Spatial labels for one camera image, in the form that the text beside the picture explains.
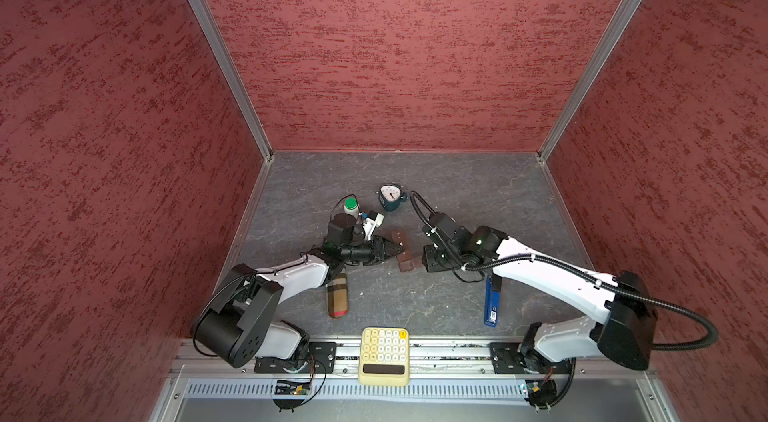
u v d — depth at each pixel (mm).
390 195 1029
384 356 725
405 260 806
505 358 741
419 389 710
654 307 388
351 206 927
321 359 742
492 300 819
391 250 790
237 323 426
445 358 756
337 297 815
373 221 807
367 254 741
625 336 473
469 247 577
